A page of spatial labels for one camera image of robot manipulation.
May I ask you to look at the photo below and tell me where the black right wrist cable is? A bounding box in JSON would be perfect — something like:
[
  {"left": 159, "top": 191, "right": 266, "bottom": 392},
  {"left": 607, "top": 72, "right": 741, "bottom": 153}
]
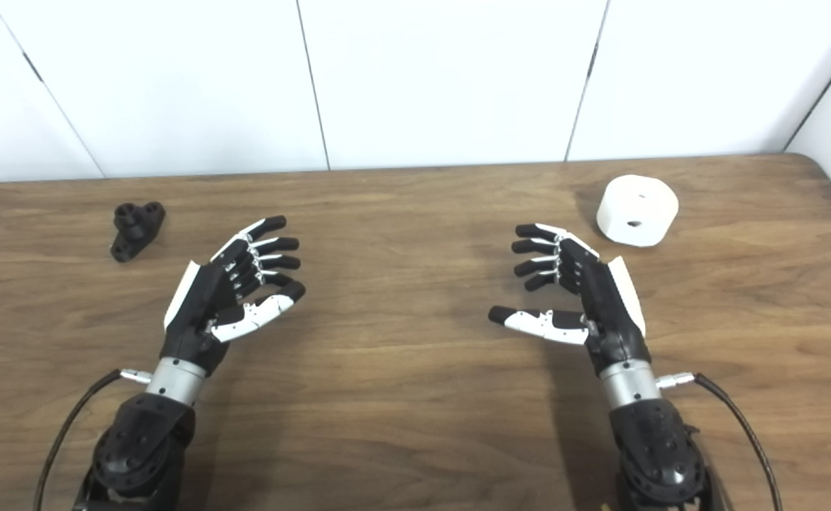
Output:
[{"left": 655, "top": 372, "right": 785, "bottom": 511}]

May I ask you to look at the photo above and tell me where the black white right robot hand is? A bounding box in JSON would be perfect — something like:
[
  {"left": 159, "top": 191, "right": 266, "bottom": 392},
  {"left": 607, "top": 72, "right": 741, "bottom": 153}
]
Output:
[{"left": 488, "top": 223, "right": 651, "bottom": 377}]

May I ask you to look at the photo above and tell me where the black plastic holder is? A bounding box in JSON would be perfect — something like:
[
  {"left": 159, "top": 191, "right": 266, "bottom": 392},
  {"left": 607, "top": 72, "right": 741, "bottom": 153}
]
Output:
[{"left": 109, "top": 202, "right": 167, "bottom": 263}]

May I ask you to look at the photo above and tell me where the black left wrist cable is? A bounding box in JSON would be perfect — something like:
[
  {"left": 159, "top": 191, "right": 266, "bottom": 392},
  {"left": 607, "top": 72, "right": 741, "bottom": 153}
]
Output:
[{"left": 32, "top": 368, "right": 153, "bottom": 511}]

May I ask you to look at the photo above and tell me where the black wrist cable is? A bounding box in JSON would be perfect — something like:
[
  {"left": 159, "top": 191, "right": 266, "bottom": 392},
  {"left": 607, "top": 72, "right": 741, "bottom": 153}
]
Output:
[
  {"left": 655, "top": 372, "right": 785, "bottom": 511},
  {"left": 32, "top": 368, "right": 153, "bottom": 511}
]

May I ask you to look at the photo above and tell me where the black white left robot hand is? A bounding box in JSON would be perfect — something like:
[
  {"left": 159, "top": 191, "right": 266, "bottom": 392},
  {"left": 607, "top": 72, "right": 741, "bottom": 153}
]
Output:
[{"left": 160, "top": 215, "right": 307, "bottom": 377}]

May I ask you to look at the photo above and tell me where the round white cylinder piece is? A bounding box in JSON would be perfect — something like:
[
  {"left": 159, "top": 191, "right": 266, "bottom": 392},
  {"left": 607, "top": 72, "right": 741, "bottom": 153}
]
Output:
[{"left": 595, "top": 175, "right": 680, "bottom": 248}]

